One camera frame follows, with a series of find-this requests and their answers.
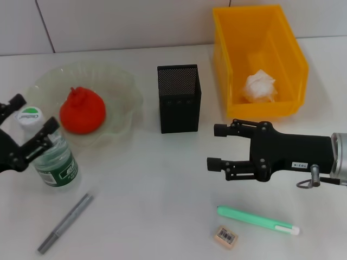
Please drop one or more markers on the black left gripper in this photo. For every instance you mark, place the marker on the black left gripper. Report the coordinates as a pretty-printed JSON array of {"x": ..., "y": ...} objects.
[{"x": 5, "y": 157}]

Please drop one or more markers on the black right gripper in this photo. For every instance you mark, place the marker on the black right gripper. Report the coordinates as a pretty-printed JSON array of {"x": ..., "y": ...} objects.
[{"x": 298, "y": 151}]

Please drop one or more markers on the red-orange toy orange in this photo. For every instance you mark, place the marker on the red-orange toy orange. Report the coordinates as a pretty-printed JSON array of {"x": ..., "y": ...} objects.
[{"x": 82, "y": 113}]

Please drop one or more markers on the clear green-label water bottle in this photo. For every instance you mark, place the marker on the clear green-label water bottle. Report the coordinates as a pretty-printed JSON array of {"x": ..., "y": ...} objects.
[{"x": 59, "y": 170}]

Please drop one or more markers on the white paper ball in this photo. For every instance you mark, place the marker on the white paper ball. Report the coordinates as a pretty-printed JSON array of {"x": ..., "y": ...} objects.
[{"x": 259, "y": 86}]

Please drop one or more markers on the mint green pen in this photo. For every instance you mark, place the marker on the mint green pen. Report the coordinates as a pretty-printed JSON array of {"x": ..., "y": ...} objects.
[{"x": 252, "y": 218}]

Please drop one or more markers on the black mesh pen holder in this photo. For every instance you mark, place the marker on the black mesh pen holder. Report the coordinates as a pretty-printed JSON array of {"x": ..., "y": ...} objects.
[{"x": 180, "y": 116}]

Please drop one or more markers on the green glass fruit plate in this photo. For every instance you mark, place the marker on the green glass fruit plate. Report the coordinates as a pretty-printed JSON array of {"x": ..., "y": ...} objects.
[{"x": 116, "y": 89}]

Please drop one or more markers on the beige eraser with barcode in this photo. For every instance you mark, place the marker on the beige eraser with barcode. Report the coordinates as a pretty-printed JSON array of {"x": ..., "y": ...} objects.
[{"x": 225, "y": 237}]

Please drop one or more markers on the grey marker pen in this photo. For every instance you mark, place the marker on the grey marker pen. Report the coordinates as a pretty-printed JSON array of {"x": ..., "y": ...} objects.
[{"x": 66, "y": 223}]

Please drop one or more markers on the yellow plastic bin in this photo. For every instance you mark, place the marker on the yellow plastic bin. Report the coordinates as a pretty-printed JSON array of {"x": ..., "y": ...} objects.
[{"x": 260, "y": 48}]

